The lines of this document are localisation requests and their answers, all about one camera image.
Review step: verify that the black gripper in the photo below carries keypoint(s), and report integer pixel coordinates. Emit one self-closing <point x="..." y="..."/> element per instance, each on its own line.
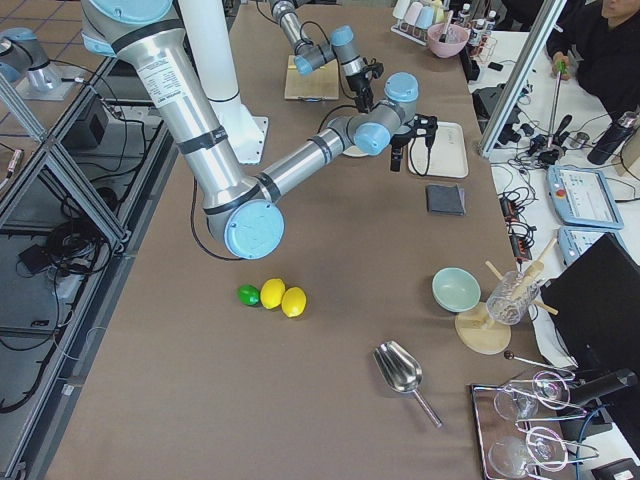
<point x="357" y="82"/>
<point x="398" y="141"/>

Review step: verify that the cream rabbit tray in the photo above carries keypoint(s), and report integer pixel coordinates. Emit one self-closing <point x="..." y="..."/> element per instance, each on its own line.
<point x="448" y="154"/>

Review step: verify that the mirror glass tray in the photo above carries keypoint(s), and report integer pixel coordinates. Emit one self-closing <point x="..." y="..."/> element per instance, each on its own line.
<point x="488" y="425"/>

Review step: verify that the white round plate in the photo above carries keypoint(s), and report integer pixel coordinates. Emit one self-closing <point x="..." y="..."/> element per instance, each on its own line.
<point x="354" y="152"/>

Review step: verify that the wooden cutting board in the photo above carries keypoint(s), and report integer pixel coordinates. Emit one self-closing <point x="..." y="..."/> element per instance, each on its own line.
<point x="321" y="84"/>

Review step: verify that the grey folded cloth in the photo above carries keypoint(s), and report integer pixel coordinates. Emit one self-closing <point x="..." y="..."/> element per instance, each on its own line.
<point x="443" y="199"/>

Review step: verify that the white plastic cup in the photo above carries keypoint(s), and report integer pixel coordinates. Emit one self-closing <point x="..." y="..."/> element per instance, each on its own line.
<point x="400" y="9"/>

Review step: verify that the steel black muddler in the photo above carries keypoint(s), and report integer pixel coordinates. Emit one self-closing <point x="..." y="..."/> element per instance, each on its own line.
<point x="445" y="27"/>

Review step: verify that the blue plastic cup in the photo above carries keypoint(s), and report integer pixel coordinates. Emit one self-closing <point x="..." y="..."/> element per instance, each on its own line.
<point x="425" y="17"/>

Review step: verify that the pink plastic cup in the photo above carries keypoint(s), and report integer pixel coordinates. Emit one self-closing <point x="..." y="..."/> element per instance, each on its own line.
<point x="413" y="12"/>

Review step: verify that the pink ice bowl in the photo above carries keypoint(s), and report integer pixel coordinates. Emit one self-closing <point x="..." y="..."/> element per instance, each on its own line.
<point x="456" y="39"/>

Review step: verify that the mint green bowl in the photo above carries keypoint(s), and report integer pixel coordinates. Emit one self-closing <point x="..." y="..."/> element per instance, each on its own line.
<point x="455" y="289"/>

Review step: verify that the yellow lemon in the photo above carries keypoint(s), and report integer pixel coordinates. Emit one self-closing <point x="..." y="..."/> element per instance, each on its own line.
<point x="294" y="302"/>
<point x="272" y="292"/>

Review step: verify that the clear textured glass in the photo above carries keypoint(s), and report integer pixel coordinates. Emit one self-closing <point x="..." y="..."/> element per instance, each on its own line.
<point x="511" y="298"/>

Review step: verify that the blue teach pendant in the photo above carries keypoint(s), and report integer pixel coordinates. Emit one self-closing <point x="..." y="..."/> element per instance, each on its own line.
<point x="582" y="197"/>
<point x="574" y="241"/>

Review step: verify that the wooden glass stand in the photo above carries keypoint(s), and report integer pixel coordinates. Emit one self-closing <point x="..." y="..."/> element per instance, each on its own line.
<point x="482" y="334"/>

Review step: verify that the green lime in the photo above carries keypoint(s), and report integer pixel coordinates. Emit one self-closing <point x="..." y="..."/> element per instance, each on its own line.
<point x="248" y="295"/>

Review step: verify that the steel ice scoop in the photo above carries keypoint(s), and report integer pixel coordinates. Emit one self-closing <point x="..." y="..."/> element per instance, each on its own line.
<point x="403" y="374"/>

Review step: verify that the person in black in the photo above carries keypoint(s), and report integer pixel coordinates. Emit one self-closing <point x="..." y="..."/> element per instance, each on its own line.
<point x="599" y="46"/>

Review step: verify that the black thermos bottle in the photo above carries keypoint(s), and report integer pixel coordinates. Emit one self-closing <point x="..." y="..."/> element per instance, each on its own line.
<point x="619" y="131"/>

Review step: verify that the black monitor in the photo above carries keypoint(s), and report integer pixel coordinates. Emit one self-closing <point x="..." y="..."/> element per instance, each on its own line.
<point x="597" y="298"/>

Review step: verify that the upper wine glass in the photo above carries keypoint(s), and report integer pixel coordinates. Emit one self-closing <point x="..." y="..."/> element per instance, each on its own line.
<point x="521" y="398"/>

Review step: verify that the wine glass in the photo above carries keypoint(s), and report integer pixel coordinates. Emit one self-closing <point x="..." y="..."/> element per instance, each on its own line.
<point x="521" y="398"/>
<point x="535" y="456"/>

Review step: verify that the lower wine glass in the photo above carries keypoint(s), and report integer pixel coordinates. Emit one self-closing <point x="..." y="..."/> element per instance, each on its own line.
<point x="535" y="456"/>

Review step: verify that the white wire cup rack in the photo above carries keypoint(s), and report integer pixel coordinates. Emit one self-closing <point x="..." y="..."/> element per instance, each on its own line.
<point x="411" y="32"/>

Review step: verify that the aluminium frame post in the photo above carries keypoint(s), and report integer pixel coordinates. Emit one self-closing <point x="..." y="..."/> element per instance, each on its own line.
<point x="536" y="40"/>

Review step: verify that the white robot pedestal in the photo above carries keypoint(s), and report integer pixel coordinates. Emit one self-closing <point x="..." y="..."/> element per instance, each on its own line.
<point x="208" y="37"/>

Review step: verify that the green handled metal rod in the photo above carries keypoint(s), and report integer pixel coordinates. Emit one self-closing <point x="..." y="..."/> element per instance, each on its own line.
<point x="561" y="69"/>

